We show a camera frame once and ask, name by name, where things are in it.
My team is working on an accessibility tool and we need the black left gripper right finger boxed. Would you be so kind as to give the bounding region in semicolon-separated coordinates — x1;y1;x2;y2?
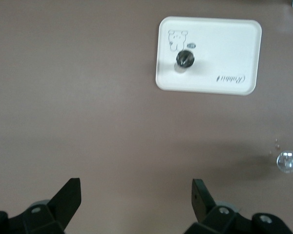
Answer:
184;178;293;234

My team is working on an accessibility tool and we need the clear stemmed wine glass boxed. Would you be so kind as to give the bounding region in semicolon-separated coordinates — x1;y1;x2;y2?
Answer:
276;150;293;174

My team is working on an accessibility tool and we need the small glass cup dark wine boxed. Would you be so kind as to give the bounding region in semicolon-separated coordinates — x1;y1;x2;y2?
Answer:
173;50;195;74

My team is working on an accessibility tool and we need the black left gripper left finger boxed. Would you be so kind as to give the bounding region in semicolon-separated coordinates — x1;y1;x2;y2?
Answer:
0;178;82;234

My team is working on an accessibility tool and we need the cream rabbit print tray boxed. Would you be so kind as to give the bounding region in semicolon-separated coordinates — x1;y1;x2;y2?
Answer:
155;16;263;96

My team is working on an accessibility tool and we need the brown table cover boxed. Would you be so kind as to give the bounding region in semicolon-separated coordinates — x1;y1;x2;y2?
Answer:
0;0;293;234

